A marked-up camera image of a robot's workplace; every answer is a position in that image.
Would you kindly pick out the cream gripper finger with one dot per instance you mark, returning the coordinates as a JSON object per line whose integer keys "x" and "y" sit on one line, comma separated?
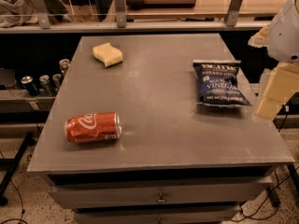
{"x": 260, "y": 39}
{"x": 281, "y": 86}

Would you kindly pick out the grey metal rail shelf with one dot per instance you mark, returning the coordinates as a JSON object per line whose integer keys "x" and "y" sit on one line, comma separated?
{"x": 135, "y": 27}

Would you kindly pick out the drawer with handle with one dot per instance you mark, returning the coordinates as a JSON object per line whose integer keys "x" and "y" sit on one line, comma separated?
{"x": 208, "y": 190}
{"x": 163, "y": 215}

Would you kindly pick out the black stand leg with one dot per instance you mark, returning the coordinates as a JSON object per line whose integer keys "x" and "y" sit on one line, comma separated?
{"x": 9, "y": 165}

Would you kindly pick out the dark blue soda can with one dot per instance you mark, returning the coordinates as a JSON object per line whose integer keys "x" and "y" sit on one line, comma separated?
{"x": 29, "y": 84}

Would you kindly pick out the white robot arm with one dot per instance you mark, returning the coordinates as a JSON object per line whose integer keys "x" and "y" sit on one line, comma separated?
{"x": 281, "y": 38}

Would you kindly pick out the green soda can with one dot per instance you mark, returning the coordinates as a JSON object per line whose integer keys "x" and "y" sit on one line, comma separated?
{"x": 45, "y": 83}

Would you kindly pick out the blue potato chip bag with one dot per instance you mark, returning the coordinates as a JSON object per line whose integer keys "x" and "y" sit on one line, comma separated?
{"x": 217, "y": 83}

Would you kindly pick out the yellow sponge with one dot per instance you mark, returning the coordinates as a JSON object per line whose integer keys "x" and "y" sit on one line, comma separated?
{"x": 107, "y": 54}

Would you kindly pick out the grey drawer cabinet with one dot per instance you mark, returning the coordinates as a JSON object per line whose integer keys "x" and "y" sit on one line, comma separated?
{"x": 165, "y": 133}

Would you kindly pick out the top drawer with handle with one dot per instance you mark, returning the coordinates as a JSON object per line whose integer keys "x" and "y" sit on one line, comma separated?
{"x": 208, "y": 190}

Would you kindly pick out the silver soda can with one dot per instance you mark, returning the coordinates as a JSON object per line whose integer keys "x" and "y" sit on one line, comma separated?
{"x": 57, "y": 79}

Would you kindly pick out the lower drawer with handle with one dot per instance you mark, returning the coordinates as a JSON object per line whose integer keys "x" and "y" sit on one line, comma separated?
{"x": 163, "y": 215}

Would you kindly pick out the grey crumpled cloth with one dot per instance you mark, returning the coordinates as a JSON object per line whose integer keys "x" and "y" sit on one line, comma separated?
{"x": 16, "y": 13}

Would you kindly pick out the tall striped soda can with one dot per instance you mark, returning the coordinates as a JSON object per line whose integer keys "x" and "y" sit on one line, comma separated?
{"x": 64, "y": 65}

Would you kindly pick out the red coke can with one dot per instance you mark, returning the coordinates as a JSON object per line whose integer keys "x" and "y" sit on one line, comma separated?
{"x": 93, "y": 127}

